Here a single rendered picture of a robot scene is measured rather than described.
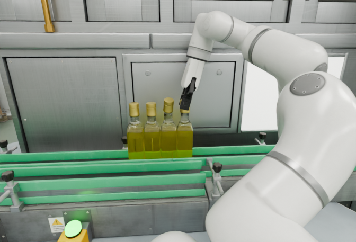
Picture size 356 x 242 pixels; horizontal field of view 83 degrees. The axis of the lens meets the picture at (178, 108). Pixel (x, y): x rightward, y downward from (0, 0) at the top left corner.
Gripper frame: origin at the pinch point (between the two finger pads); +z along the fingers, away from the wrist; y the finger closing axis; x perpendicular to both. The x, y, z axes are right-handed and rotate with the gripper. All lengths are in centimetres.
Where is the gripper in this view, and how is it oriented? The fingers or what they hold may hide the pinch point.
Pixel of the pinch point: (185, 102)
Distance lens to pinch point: 69.9
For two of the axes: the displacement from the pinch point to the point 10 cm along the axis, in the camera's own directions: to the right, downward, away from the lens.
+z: -2.6, 9.2, 2.8
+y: 0.5, 3.0, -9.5
